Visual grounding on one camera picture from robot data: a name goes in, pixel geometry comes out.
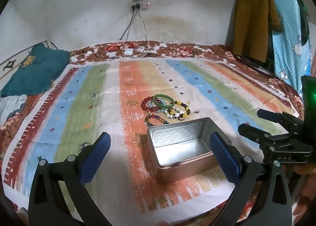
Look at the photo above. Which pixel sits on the green jade bangle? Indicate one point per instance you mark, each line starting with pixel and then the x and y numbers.
pixel 163 104

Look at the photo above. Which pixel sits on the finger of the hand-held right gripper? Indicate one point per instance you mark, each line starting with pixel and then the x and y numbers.
pixel 251 132
pixel 270 115

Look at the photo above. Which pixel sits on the striped printed mat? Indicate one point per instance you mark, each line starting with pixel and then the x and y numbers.
pixel 98 97

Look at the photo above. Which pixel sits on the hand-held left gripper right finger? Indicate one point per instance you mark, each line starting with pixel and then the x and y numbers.
pixel 224 157

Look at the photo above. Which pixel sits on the white charger adapter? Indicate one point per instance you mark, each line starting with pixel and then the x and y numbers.
pixel 128 51

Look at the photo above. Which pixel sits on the floral red bedsheet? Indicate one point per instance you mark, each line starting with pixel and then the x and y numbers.
pixel 177 49

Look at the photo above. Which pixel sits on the person's right hand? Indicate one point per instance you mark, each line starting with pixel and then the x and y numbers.
pixel 307 179

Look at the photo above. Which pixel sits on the dark green garment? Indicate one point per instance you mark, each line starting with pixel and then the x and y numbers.
pixel 305 23

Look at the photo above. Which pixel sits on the blue dotted cloth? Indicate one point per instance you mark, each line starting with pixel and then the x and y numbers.
pixel 287 51

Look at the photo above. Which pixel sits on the teal blanket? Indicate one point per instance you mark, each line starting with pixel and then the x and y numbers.
pixel 34 70

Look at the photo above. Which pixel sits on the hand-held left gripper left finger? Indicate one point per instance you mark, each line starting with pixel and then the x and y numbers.
pixel 96 159

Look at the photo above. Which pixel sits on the gold linked rings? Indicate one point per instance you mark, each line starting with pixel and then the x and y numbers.
pixel 181 117

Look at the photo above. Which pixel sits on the white wall power strip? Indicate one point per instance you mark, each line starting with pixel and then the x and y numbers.
pixel 140 6

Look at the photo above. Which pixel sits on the pale grey cloth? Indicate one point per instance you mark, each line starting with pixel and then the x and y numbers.
pixel 12 106

